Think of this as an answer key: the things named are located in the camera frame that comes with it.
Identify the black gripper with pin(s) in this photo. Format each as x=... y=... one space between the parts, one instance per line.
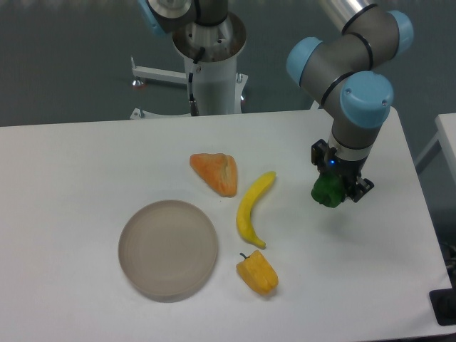
x=326 y=160

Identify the green pepper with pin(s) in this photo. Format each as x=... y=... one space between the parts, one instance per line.
x=328 y=190

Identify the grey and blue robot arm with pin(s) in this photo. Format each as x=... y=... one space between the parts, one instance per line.
x=339 y=76

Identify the yellow bell pepper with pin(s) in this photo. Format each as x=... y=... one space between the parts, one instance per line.
x=257 y=273

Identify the white side table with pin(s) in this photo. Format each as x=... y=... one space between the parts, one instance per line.
x=442 y=141

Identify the yellow banana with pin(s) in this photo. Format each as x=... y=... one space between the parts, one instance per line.
x=255 y=192

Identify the orange triangular bread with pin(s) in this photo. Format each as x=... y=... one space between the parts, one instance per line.
x=218 y=171

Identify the black device at table edge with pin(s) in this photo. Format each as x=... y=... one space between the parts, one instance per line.
x=443 y=305

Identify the round grey plate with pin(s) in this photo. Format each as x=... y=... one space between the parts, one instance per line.
x=167 y=250

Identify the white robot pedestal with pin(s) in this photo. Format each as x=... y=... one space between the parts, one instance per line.
x=214 y=86

